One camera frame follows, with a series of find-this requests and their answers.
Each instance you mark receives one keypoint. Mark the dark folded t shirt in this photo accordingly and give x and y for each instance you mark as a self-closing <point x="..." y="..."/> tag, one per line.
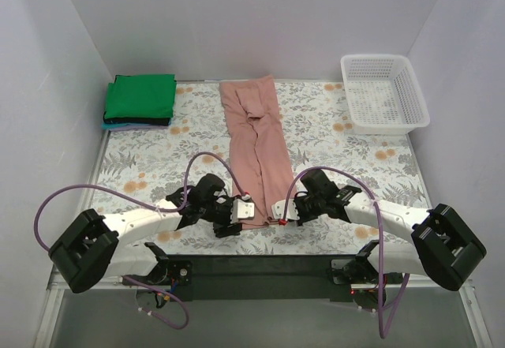
<point x="137" y="120"/>

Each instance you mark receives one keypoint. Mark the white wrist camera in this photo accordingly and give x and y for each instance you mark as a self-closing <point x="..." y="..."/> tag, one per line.
<point x="285" y="212"/>
<point x="243" y="209"/>

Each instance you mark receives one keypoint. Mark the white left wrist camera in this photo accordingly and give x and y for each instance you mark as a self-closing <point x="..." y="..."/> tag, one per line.
<point x="243" y="209"/>

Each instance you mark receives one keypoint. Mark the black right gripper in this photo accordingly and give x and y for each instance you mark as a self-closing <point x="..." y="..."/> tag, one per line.
<point x="301" y="207"/>

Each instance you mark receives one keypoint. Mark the pink t shirt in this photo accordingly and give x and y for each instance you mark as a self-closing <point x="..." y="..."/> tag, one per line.
<point x="258" y="153"/>

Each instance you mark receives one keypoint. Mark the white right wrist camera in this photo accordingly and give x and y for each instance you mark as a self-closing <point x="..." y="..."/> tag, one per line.
<point x="285" y="212"/>

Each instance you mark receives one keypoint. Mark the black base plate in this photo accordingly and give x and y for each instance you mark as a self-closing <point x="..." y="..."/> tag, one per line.
<point x="274" y="277"/>

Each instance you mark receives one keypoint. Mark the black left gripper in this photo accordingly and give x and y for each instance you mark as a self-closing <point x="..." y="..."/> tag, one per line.
<point x="225" y="217"/>

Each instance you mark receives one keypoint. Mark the floral patterned table mat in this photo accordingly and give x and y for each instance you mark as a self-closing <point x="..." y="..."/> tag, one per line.
<point x="150" y="164"/>

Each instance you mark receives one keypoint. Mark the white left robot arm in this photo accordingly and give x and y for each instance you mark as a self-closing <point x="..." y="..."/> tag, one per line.
<point x="97" y="246"/>

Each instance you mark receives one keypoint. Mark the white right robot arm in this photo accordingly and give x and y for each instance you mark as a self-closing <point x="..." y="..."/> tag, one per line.
<point x="437" y="242"/>

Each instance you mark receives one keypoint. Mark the white plastic basket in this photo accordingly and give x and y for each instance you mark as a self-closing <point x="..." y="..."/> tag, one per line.
<point x="383" y="94"/>

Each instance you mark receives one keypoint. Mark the green folded t shirt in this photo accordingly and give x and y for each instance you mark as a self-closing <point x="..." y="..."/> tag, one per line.
<point x="141" y="96"/>

